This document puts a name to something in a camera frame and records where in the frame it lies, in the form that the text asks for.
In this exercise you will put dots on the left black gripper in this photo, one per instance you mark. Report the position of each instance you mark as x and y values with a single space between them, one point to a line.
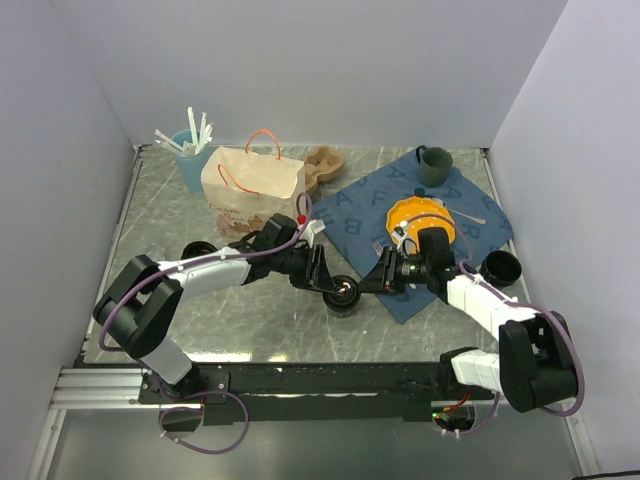
314 277

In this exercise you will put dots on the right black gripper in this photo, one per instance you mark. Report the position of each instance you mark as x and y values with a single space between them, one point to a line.
383 276

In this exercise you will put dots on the black coffee cup lid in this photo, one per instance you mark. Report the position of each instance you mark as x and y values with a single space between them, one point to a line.
345 296

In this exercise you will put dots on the dark takeout coffee cup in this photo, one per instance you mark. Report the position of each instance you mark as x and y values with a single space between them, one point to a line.
341 312

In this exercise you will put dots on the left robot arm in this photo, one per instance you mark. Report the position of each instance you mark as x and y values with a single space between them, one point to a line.
138 308

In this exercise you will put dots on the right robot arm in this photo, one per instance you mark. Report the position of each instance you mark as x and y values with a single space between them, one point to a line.
536 365

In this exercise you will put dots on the brown paper takeout bag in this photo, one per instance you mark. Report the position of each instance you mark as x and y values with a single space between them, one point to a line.
244 188

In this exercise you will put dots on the blue letter-print cloth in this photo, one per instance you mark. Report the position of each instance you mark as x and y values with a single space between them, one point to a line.
355 216

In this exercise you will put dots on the orange dotted plate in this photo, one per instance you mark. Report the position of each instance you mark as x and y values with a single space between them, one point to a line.
416 213

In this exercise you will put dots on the dark green mug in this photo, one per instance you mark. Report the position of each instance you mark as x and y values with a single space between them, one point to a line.
434 165

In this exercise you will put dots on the stack of black lids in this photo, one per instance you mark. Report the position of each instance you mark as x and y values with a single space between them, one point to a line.
197 249

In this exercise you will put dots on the blue plastic cup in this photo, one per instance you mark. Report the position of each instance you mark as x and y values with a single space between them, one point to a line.
191 166

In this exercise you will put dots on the white wrapped straw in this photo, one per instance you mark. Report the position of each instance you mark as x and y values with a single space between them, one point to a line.
192 127
204 133
167 143

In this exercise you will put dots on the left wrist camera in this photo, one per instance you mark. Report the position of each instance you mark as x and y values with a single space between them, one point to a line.
311 232

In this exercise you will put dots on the black mounting base rail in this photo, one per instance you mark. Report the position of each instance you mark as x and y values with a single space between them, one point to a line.
230 392

